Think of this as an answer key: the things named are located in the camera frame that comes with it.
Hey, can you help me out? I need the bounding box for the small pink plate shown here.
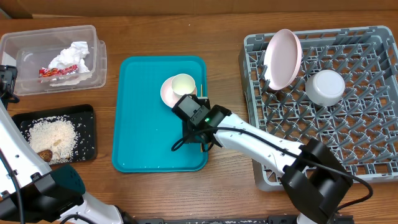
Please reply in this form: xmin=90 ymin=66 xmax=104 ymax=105
xmin=160 ymin=76 xmax=197 ymax=108

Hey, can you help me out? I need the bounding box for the clear plastic bin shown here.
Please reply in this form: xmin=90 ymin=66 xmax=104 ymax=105
xmin=1 ymin=25 xmax=107 ymax=96

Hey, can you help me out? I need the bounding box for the teal serving tray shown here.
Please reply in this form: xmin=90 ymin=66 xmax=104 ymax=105
xmin=112 ymin=55 xmax=208 ymax=173

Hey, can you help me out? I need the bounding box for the cream cup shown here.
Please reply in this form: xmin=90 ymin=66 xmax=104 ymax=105
xmin=171 ymin=73 xmax=196 ymax=96

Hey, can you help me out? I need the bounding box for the black tray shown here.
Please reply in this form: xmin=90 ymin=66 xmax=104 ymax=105
xmin=11 ymin=104 xmax=98 ymax=166

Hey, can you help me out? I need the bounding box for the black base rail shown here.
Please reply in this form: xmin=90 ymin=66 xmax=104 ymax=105
xmin=133 ymin=215 xmax=355 ymax=224

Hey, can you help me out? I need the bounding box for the small red object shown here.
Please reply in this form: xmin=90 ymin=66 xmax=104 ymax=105
xmin=39 ymin=65 xmax=78 ymax=77

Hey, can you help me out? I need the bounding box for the grey-white bowl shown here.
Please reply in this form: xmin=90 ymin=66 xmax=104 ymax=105
xmin=305 ymin=70 xmax=345 ymax=106

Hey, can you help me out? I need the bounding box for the brown food scrap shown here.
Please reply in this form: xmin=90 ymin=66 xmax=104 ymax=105
xmin=37 ymin=149 xmax=53 ymax=162

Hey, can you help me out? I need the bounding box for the white napkin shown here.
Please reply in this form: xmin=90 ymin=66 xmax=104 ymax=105
xmin=48 ymin=41 xmax=90 ymax=73
xmin=50 ymin=73 xmax=92 ymax=87

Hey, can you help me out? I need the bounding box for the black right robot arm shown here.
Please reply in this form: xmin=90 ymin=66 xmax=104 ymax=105
xmin=172 ymin=95 xmax=353 ymax=223

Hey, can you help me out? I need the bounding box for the large pink plate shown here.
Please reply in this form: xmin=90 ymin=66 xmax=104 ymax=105
xmin=263 ymin=29 xmax=302 ymax=90

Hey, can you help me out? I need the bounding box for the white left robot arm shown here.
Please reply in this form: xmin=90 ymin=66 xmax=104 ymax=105
xmin=1 ymin=65 xmax=135 ymax=224

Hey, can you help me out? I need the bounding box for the grey dishwasher rack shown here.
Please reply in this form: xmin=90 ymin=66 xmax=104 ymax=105
xmin=239 ymin=26 xmax=397 ymax=183

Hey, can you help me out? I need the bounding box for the wooden chopstick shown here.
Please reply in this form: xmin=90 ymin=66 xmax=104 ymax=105
xmin=200 ymin=84 xmax=204 ymax=152

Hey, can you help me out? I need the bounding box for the white rice pile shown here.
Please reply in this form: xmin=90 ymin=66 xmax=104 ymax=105
xmin=21 ymin=114 xmax=94 ymax=165

